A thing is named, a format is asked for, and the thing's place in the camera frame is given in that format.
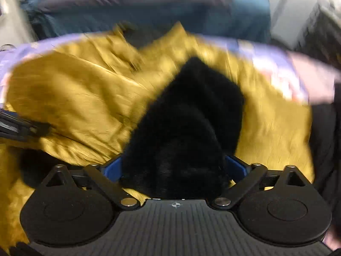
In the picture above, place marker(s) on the black quilted jacket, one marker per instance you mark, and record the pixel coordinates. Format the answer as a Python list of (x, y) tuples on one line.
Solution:
[(324, 144)]

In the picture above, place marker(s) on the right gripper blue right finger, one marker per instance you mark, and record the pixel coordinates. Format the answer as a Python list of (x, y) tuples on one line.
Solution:
[(246, 177)]

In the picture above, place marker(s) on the white machine with screen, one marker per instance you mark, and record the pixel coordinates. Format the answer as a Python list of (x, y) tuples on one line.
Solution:
[(15, 27)]

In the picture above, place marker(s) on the gold satin jacket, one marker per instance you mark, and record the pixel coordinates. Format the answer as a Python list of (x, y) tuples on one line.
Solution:
[(93, 93)]

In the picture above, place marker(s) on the blue covered bed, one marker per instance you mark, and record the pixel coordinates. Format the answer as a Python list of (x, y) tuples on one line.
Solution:
[(241, 19)]

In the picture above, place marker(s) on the black wire rack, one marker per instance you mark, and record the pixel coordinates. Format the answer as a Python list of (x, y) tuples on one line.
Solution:
[(320, 36)]

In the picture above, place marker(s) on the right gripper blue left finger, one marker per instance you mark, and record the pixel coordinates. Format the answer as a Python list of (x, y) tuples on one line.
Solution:
[(105, 179)]

